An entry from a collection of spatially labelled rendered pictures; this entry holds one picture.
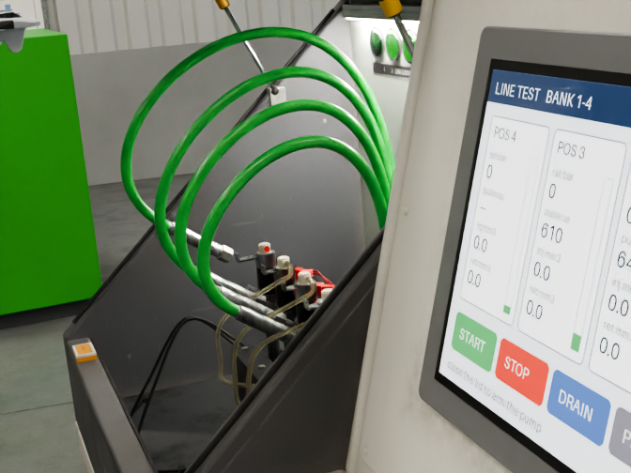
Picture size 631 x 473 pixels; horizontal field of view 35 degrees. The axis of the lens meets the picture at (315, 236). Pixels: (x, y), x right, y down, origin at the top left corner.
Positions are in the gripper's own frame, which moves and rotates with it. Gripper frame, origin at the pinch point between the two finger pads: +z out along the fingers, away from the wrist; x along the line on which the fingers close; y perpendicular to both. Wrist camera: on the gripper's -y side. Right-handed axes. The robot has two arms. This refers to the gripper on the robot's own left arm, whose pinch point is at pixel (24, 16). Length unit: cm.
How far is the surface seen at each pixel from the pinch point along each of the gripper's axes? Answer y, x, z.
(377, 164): 7, 89, 5
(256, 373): 37, 78, -6
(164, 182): 9, 74, -16
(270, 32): -6, 69, 3
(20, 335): 177, -219, 80
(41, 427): 164, -121, 45
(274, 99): 10, 45, 23
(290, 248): 36, 48, 23
